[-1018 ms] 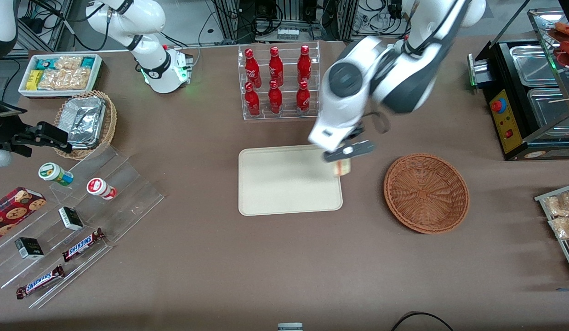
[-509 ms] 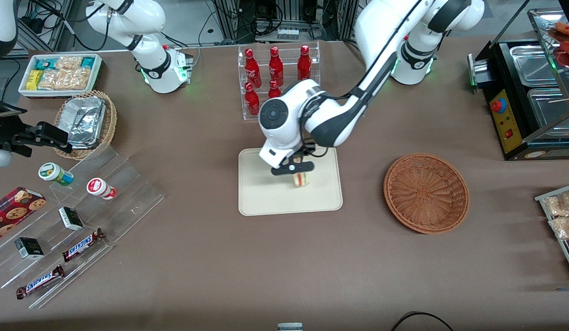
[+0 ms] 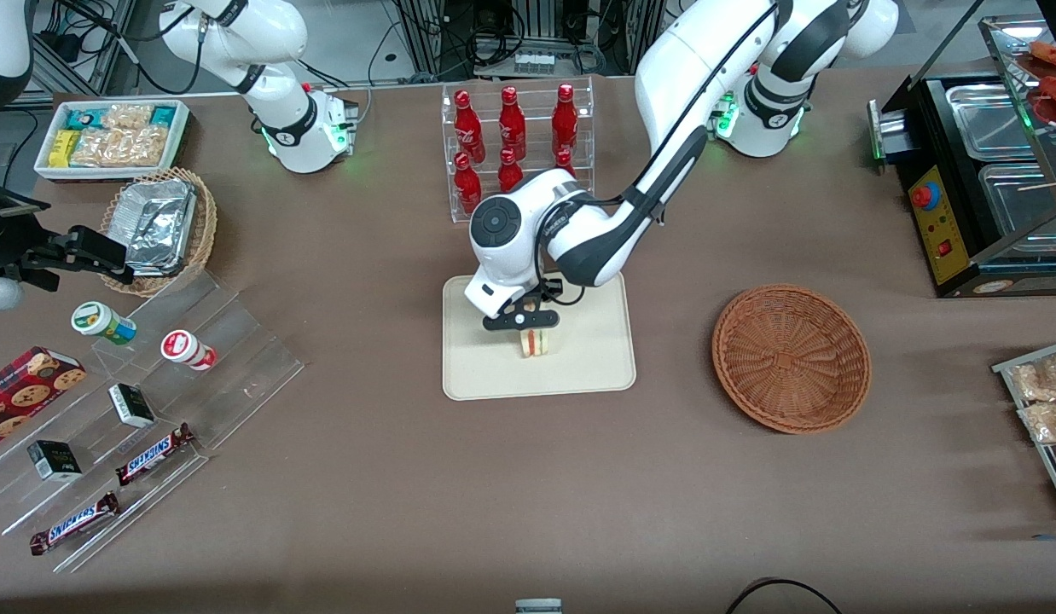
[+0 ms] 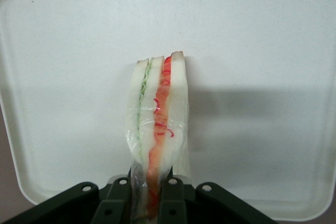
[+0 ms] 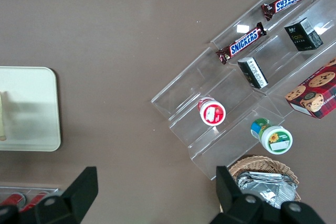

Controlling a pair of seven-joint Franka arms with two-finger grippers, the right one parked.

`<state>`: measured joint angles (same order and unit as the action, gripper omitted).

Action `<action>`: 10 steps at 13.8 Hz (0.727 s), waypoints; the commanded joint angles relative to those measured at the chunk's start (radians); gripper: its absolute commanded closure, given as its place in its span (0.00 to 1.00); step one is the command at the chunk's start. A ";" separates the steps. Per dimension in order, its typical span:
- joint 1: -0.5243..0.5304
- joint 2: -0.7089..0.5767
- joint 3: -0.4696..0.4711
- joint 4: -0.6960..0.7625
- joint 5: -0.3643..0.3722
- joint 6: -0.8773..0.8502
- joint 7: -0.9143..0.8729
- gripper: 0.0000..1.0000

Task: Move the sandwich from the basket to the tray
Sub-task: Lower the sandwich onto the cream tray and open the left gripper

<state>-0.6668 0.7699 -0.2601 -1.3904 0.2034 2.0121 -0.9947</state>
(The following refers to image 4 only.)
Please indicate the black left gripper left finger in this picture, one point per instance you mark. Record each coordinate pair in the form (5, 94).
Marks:
(78, 203)

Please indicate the cream rectangular tray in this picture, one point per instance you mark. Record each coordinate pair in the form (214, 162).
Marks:
(65, 77)

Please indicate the triangle sandwich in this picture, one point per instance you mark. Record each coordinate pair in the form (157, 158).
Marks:
(160, 119)

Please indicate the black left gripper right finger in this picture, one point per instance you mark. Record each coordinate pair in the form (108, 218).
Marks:
(210, 203)

